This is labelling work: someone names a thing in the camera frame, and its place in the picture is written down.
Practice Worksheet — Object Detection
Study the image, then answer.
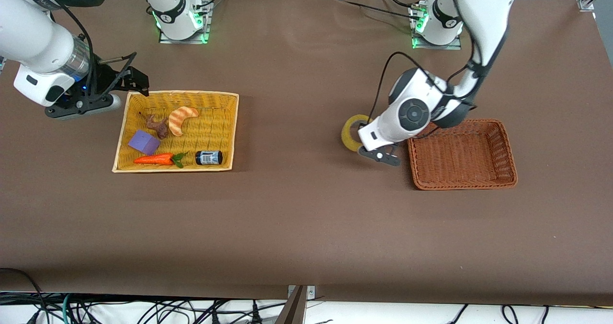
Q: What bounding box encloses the thick black floor cable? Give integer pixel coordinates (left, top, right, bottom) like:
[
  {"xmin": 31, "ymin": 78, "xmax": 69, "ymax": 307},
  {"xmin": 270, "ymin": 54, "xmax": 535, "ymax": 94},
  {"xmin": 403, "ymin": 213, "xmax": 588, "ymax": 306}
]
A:
[{"xmin": 0, "ymin": 267, "xmax": 48, "ymax": 324}]

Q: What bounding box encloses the small dark bottle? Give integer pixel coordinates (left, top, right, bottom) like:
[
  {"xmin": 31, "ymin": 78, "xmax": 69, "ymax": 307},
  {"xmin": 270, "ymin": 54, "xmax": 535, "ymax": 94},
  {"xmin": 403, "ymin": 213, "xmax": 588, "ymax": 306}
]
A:
[{"xmin": 195, "ymin": 149, "xmax": 224, "ymax": 164}]

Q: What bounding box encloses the orange toy carrot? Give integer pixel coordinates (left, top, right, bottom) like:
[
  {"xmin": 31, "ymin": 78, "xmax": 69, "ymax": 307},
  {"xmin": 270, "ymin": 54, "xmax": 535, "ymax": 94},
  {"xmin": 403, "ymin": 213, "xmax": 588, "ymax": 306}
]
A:
[{"xmin": 133, "ymin": 152, "xmax": 189, "ymax": 169}]

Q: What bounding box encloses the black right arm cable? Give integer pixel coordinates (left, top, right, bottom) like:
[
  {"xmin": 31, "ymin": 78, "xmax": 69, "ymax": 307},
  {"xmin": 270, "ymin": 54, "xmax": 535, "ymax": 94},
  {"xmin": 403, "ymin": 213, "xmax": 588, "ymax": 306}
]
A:
[{"xmin": 28, "ymin": 0, "xmax": 96, "ymax": 92}]

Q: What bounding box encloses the dark post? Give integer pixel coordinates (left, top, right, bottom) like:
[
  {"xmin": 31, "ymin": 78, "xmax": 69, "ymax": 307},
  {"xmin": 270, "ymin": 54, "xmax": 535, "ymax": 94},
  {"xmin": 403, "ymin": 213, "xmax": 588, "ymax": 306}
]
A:
[{"xmin": 274, "ymin": 286, "xmax": 308, "ymax": 324}]

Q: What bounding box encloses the yellow wicker basket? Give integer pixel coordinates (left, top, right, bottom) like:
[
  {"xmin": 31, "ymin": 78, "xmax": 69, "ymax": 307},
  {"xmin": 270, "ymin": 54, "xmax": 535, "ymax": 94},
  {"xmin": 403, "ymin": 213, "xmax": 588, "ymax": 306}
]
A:
[{"xmin": 112, "ymin": 91, "xmax": 239, "ymax": 174}]

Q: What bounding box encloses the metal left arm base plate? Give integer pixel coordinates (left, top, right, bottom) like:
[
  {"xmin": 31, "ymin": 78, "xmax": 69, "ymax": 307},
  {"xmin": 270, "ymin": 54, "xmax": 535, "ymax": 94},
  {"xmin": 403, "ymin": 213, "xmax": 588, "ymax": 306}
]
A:
[{"xmin": 411, "ymin": 4, "xmax": 463, "ymax": 50}]

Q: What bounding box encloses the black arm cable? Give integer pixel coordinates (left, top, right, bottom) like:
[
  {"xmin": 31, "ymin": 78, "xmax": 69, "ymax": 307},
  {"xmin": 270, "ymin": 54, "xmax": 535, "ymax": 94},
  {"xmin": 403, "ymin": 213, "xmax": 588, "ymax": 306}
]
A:
[
  {"xmin": 369, "ymin": 0, "xmax": 482, "ymax": 119},
  {"xmin": 28, "ymin": 0, "xmax": 96, "ymax": 92}
]

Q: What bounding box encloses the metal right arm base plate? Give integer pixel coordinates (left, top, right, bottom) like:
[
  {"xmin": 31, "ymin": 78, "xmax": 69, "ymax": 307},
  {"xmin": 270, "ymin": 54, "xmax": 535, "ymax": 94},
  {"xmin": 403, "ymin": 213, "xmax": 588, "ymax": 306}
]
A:
[{"xmin": 158, "ymin": 0, "xmax": 212, "ymax": 44}]

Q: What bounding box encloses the purple foam block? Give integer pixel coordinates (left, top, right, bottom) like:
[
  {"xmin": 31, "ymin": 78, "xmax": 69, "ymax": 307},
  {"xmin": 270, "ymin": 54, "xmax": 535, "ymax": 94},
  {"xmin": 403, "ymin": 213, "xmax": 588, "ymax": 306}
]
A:
[{"xmin": 128, "ymin": 130, "xmax": 161, "ymax": 155}]

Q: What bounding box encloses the clear tape roll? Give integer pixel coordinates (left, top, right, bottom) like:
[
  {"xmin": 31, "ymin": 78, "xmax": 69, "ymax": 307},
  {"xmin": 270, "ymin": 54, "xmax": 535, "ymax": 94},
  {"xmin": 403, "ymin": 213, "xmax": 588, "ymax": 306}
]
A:
[{"xmin": 341, "ymin": 114, "xmax": 372, "ymax": 152}]

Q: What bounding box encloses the toy croissant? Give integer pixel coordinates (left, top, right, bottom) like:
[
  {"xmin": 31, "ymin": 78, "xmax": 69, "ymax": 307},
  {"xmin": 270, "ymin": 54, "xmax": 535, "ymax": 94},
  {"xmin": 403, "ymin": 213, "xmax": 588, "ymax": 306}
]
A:
[{"xmin": 169, "ymin": 106, "xmax": 199, "ymax": 137}]

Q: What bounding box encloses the brown wicker basket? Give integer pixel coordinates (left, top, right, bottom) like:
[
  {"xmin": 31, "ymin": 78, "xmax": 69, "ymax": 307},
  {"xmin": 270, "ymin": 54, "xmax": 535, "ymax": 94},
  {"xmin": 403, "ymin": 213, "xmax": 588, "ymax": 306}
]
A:
[{"xmin": 406, "ymin": 118, "xmax": 518, "ymax": 190}]

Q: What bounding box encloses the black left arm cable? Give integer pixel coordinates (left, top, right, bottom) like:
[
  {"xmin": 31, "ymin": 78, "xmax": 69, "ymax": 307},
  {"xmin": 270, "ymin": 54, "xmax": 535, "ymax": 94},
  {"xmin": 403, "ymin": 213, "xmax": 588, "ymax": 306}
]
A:
[{"xmin": 369, "ymin": 0, "xmax": 482, "ymax": 119}]

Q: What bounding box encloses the metal table bracket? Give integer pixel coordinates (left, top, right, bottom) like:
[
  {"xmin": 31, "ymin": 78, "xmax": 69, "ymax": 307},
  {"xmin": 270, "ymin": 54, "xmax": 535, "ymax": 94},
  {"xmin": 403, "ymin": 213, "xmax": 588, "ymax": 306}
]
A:
[{"xmin": 287, "ymin": 285, "xmax": 316, "ymax": 300}]

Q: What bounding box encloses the brown toy animal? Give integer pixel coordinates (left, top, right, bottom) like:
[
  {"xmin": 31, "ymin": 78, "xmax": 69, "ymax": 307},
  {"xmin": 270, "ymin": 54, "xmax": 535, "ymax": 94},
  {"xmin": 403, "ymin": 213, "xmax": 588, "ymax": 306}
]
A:
[{"xmin": 138, "ymin": 112, "xmax": 170, "ymax": 139}]

